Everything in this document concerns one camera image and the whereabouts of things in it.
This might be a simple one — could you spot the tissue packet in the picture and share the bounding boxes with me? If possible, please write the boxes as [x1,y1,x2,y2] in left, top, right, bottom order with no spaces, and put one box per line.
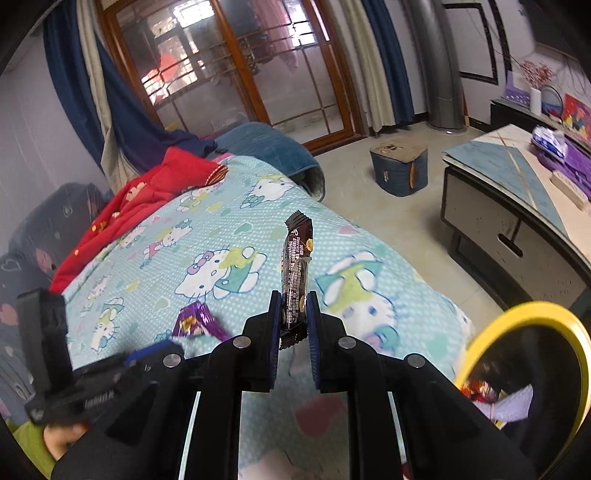
[531,127,566,158]

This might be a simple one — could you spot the round table ornament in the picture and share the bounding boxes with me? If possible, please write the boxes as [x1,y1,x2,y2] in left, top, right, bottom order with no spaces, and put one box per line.
[540,84,565,120]

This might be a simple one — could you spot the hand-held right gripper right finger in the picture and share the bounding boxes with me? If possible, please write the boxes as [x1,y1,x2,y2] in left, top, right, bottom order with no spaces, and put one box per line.
[306,291,539,480]

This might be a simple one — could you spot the yellow rimmed trash bin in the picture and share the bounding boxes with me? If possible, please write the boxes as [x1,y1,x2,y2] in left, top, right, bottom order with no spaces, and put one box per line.
[455,301,591,480]

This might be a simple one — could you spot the wooden glass sliding door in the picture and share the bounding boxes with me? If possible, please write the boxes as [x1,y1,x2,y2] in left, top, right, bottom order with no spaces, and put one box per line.
[95,0,370,153]

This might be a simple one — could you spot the black television stand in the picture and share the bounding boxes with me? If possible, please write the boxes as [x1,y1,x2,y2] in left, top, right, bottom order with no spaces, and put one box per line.
[489,97,591,153]

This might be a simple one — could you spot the colourful painting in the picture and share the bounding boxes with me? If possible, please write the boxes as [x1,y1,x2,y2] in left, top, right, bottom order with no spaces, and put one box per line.
[561,92,591,139]

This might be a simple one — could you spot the grey standing air conditioner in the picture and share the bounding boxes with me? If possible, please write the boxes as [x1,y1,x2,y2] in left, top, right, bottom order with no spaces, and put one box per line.
[404,0,467,134]

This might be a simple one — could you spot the red flower branches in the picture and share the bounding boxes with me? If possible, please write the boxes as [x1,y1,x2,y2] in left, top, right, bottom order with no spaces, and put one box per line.
[519,59,557,90]

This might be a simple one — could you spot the red flower print blanket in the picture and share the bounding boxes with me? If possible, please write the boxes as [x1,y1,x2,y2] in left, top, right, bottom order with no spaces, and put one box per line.
[48,147,229,294]

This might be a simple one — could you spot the purple bag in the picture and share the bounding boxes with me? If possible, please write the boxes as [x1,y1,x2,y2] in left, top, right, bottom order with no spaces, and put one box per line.
[538,138,591,195]

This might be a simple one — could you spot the purple snack wrapper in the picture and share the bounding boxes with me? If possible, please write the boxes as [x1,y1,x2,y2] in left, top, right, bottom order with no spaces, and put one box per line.
[173,300,228,343]

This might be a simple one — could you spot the beige curtain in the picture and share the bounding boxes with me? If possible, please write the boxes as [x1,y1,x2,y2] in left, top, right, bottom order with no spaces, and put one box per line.
[339,0,398,134]
[76,0,139,192]

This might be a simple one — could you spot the purple box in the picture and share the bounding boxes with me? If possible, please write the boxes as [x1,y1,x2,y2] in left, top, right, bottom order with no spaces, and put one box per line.
[505,71,532,107]

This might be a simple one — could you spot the white power strip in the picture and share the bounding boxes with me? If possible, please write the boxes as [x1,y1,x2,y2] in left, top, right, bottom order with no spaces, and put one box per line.
[551,170,589,206]

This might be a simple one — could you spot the person's left forearm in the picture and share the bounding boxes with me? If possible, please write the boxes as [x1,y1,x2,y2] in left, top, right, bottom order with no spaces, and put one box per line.
[13,422,52,478]

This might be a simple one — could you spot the cat print bedsheet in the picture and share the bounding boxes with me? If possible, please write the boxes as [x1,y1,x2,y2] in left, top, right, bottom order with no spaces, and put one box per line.
[62,154,476,480]

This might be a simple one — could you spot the dark brown snack wrapper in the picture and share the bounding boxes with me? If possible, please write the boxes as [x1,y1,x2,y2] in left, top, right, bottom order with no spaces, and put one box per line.
[279,210,315,352]

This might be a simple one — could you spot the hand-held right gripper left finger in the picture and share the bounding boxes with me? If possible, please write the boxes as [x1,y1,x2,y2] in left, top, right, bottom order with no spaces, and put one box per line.
[51,291,282,480]

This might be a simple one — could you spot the blue box stool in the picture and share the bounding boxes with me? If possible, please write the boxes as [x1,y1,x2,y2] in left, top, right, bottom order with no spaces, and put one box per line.
[369,135,429,198]

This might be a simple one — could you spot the blue curtain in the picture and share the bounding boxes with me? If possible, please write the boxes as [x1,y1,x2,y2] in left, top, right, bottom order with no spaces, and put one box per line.
[360,0,416,127]
[44,0,218,174]

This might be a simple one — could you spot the blue towel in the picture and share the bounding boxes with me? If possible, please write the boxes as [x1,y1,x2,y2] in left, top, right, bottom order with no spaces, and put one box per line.
[215,122,326,201]

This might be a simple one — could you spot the person's left hand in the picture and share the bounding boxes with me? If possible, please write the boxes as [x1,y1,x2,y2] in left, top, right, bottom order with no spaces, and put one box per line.
[43,421,89,463]

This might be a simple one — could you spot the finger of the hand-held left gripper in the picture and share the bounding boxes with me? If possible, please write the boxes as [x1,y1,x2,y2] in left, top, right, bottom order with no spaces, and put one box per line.
[124,340,185,366]

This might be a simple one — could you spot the coffee table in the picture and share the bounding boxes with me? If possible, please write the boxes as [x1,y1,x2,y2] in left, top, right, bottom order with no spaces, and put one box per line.
[441,124,591,319]

